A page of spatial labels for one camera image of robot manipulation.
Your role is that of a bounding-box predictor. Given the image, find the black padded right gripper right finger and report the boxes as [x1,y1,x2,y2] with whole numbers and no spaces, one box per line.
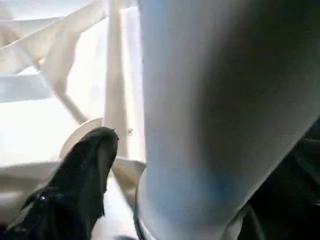
[249,142,320,240]

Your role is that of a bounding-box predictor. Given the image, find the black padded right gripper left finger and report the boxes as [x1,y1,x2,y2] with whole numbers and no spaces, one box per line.
[0,126,120,240]

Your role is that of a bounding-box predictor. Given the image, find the white plastic children's table top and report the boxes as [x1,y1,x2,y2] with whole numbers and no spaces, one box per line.
[0,0,151,240]

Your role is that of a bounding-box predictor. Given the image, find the white plastic table leg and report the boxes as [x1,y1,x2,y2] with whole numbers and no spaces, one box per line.
[134,0,320,240]

